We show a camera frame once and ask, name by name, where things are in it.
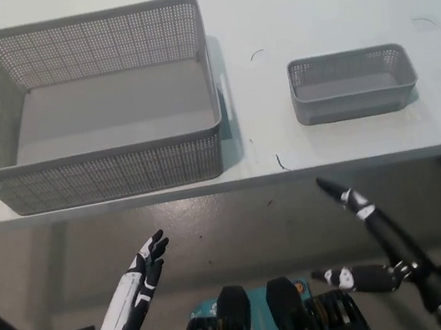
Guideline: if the large grey perforated basket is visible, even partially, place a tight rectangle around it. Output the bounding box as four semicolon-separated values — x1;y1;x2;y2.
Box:
0;0;244;221

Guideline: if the small grey perforated basket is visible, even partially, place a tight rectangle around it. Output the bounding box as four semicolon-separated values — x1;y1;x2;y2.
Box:
284;39;424;129

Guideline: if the black and white right hand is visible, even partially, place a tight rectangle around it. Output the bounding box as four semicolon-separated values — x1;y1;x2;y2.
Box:
294;157;441;322

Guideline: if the white and black left hand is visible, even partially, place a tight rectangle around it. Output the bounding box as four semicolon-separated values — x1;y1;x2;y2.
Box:
54;228;185;330

